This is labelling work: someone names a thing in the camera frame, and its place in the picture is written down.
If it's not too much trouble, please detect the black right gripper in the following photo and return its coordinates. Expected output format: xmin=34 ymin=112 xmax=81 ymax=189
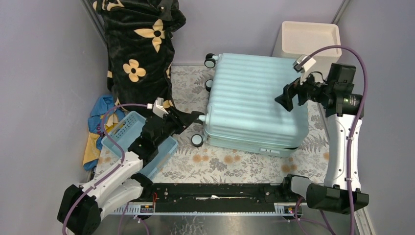
xmin=274 ymin=67 xmax=331 ymax=112

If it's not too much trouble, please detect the light blue ribbed suitcase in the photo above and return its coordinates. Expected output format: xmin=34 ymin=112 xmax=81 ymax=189
xmin=191 ymin=53 xmax=309 ymax=157

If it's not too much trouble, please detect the black floral plush blanket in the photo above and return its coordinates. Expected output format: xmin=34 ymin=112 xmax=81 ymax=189
xmin=92 ymin=0 xmax=186 ymax=117

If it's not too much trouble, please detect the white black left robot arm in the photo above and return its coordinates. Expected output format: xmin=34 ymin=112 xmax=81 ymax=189
xmin=57 ymin=107 xmax=205 ymax=235

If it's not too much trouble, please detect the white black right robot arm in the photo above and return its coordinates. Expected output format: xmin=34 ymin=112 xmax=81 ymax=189
xmin=275 ymin=63 xmax=369 ymax=214

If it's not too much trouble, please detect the floral patterned floor mat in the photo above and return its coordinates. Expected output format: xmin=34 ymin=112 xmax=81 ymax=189
xmin=94 ymin=66 xmax=329 ymax=184

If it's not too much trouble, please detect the white three-drawer storage cabinet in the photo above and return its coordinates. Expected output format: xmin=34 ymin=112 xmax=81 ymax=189
xmin=272 ymin=21 xmax=342 ymax=82

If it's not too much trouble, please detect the light blue perforated plastic basket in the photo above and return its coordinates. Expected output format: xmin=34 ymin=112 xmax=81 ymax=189
xmin=110 ymin=111 xmax=179 ymax=180

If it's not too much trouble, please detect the blue yellow cloth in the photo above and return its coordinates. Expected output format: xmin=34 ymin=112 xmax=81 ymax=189
xmin=82 ymin=94 xmax=125 ymax=171

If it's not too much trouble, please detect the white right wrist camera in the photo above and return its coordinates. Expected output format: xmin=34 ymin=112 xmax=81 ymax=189
xmin=293 ymin=54 xmax=317 ymax=85

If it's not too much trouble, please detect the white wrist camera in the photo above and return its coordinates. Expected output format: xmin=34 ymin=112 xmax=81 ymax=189
xmin=293 ymin=54 xmax=317 ymax=85
xmin=146 ymin=97 xmax=168 ymax=118

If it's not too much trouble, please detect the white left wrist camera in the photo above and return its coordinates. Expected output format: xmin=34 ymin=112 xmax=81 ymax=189
xmin=146 ymin=97 xmax=168 ymax=118

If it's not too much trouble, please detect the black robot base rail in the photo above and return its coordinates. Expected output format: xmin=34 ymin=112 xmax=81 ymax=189
xmin=113 ymin=175 xmax=306 ymax=220

